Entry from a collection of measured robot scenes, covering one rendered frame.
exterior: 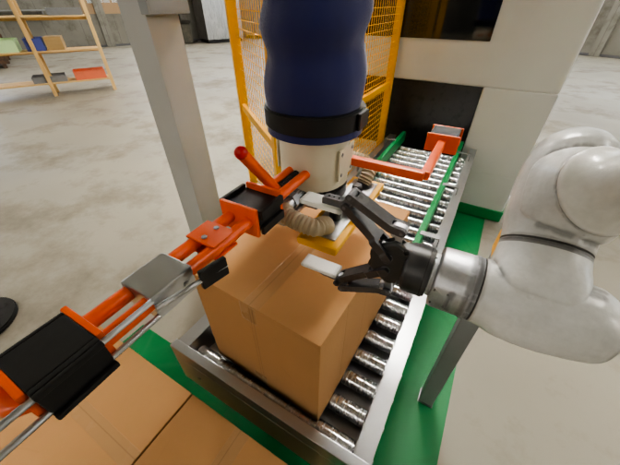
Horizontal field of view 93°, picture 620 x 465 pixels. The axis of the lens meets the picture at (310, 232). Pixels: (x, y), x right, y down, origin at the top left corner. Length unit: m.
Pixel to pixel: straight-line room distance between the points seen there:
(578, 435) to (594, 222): 1.61
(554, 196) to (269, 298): 0.57
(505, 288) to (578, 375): 1.76
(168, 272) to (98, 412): 0.81
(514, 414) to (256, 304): 1.44
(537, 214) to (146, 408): 1.09
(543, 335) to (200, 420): 0.90
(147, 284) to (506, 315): 0.45
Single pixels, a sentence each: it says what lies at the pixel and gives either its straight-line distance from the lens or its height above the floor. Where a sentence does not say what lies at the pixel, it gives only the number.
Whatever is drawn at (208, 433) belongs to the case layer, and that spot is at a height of 0.54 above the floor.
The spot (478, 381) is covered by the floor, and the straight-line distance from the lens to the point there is 1.88.
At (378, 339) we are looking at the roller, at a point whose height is 0.55.
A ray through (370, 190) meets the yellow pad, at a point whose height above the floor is 1.10.
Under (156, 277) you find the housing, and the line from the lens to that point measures 0.46.
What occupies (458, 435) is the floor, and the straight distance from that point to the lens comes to 1.72.
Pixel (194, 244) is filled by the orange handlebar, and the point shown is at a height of 1.21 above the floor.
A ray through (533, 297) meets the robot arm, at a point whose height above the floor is 1.24.
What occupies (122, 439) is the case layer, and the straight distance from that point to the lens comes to 1.14.
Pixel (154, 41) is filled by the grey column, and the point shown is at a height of 1.38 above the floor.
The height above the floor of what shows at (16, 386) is 1.22.
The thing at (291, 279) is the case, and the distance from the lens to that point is 0.77.
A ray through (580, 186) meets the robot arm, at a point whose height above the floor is 1.36.
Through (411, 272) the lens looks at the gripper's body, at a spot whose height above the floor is 1.22.
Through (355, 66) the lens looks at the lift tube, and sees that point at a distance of 0.64.
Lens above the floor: 1.51
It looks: 38 degrees down
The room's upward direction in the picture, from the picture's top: straight up
